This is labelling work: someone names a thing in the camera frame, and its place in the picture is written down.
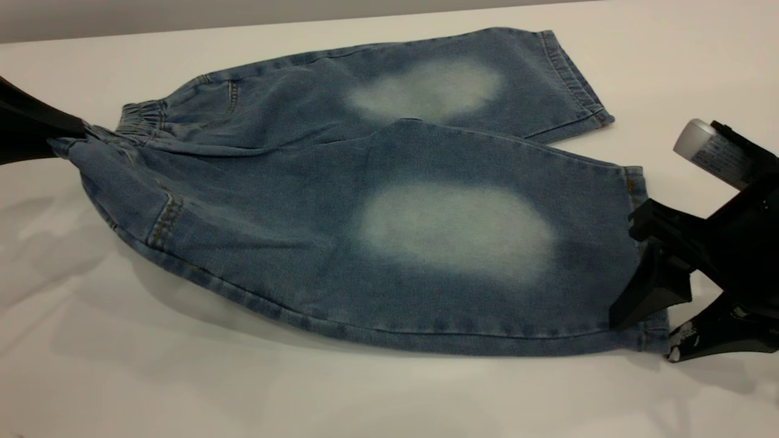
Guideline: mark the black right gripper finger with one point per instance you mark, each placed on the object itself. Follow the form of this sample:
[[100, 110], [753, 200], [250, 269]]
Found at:
[[657, 286], [730, 331]]

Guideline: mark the silver cylindrical wrist camera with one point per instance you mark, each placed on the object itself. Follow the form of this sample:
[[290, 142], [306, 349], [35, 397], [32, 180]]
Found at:
[[712, 152]]

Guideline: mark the blue denim shorts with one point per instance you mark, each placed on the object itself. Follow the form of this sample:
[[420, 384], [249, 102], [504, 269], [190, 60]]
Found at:
[[292, 225]]

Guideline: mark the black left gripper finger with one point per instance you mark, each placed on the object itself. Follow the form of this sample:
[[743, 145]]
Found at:
[[24, 149], [36, 115]]

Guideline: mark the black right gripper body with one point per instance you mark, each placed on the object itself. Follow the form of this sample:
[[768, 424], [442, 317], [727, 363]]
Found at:
[[742, 243]]

